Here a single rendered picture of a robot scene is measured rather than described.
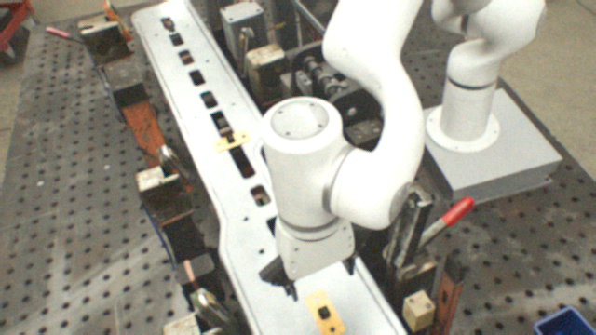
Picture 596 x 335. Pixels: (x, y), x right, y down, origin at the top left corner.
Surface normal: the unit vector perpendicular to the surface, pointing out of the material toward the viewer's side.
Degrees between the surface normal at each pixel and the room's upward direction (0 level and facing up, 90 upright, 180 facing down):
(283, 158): 90
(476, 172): 2
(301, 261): 91
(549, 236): 0
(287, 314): 0
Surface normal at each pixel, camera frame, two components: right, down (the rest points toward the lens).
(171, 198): 0.41, 0.64
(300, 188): -0.37, 0.66
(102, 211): -0.10, -0.67
